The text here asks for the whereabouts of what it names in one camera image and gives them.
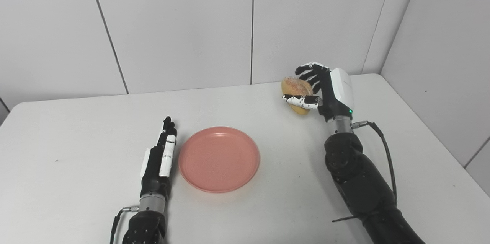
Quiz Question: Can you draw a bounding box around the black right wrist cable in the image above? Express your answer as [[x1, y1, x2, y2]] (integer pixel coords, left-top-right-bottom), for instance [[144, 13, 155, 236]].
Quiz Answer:
[[332, 120, 398, 223]]

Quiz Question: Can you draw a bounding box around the golden bread roll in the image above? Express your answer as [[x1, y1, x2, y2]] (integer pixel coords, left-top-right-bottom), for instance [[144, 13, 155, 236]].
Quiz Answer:
[[281, 77, 314, 116]]

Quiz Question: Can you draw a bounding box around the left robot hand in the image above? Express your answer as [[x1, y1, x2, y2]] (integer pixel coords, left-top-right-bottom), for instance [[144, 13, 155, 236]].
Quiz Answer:
[[140, 116, 178, 198]]

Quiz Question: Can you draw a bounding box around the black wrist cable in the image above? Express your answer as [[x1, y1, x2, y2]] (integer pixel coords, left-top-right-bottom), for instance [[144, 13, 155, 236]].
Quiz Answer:
[[332, 120, 398, 223], [109, 206, 140, 244]]

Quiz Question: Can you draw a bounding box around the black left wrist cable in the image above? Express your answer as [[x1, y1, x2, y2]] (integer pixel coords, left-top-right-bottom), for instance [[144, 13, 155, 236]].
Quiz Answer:
[[109, 206, 140, 244]]

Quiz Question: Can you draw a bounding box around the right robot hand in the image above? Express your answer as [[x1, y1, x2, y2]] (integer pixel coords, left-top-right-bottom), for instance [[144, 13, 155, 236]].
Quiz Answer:
[[282, 62, 355, 123]]

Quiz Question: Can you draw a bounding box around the pink plastic plate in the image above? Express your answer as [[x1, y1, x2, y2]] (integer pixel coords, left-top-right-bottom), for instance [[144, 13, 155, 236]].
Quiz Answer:
[[178, 127, 261, 194]]

